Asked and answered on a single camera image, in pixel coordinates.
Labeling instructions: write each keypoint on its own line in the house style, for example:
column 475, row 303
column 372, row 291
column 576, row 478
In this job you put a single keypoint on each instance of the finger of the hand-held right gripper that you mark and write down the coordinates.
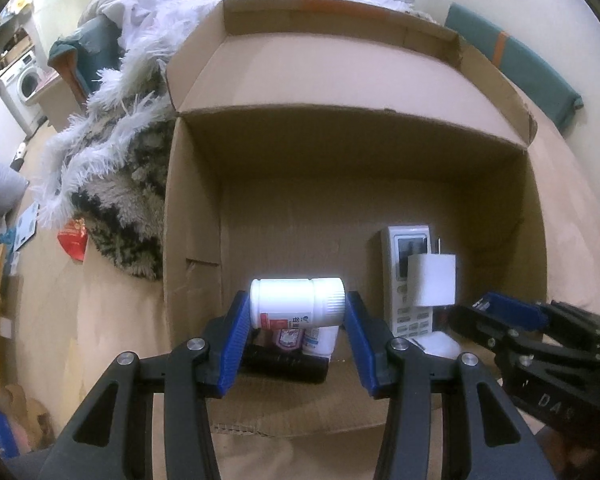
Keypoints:
column 512, row 310
column 480, row 332

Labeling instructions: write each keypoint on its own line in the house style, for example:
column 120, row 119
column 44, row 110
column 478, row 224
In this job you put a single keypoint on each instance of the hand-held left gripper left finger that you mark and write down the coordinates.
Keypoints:
column 230, row 350

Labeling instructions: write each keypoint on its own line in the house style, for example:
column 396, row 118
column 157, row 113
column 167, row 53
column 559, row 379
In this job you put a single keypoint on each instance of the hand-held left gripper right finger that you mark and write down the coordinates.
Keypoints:
column 365, row 350

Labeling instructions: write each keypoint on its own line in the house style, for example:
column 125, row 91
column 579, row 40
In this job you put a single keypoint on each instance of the white rounded plastic case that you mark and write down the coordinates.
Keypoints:
column 440, row 345

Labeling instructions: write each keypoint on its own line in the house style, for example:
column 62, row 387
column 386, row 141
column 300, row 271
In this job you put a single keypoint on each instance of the black flashlight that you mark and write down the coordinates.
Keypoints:
column 285, row 366

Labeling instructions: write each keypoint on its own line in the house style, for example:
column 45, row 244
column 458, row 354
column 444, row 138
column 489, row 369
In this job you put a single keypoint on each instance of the pink patterned packet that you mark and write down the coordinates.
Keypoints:
column 287, row 340

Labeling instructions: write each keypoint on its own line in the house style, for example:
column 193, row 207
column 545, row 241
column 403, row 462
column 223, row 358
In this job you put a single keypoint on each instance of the white charger plug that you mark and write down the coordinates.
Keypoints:
column 432, row 280

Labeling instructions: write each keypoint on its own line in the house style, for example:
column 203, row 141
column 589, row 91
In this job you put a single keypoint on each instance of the large white pill bottle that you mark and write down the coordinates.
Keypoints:
column 295, row 300

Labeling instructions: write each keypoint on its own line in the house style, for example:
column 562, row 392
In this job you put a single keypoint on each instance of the brown cardboard box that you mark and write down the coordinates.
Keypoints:
column 330, row 185

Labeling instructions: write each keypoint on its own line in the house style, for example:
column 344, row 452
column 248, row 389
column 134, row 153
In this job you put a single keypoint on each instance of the small white pill bottle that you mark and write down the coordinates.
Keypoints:
column 320, row 342

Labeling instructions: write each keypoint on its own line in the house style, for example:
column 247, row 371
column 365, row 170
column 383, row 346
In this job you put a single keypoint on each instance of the white remote control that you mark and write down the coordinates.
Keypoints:
column 395, row 310

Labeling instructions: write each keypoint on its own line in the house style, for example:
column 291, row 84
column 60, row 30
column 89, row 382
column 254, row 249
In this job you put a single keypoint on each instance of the white fluffy patterned blanket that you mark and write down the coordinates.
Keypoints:
column 115, row 200

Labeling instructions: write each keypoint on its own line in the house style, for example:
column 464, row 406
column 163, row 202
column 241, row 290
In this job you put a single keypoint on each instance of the red snack packet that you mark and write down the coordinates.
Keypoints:
column 72, row 242

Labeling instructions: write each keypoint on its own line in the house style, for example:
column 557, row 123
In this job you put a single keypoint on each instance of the person's grey trouser leg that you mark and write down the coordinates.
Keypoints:
column 35, row 467

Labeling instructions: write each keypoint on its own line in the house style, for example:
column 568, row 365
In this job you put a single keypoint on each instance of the teal flat cushion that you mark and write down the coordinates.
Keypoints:
column 525, row 75

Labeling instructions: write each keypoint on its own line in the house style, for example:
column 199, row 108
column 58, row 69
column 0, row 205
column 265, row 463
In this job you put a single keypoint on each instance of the white and blue card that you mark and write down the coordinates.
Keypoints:
column 26, row 225

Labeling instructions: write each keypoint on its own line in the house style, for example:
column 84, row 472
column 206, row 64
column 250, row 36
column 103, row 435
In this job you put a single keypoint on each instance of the grey cloth bundle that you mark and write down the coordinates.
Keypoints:
column 0, row 187

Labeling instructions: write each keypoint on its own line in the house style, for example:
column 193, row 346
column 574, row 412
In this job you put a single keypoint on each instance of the teal pillow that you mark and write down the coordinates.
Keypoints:
column 87, row 50

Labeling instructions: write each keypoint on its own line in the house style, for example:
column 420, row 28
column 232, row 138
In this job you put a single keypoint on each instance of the white washing machine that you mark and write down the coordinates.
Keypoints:
column 27, row 85

